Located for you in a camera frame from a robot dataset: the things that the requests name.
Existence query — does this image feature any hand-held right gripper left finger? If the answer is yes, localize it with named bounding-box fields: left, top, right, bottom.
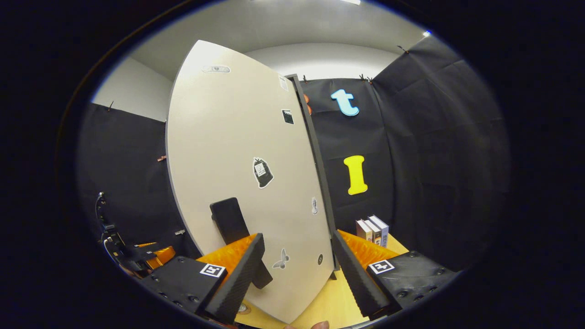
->
left=138, top=233, right=266, bottom=325

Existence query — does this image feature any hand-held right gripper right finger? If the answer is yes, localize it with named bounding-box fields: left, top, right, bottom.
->
left=331, top=229, right=460, bottom=320

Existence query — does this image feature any black cabinet door handle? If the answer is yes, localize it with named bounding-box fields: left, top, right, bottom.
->
left=209, top=197, right=274, bottom=290

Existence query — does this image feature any beige cabinet door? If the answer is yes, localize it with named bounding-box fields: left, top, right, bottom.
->
left=166, top=40, right=336, bottom=324

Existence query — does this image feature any grey cabinet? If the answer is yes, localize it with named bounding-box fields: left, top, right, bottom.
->
left=285, top=74, right=341, bottom=280

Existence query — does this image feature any brown spine book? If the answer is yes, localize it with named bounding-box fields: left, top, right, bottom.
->
left=364, top=218, right=382, bottom=246

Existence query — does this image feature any black backdrop cloth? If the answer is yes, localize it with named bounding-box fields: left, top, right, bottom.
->
left=77, top=34, right=511, bottom=275

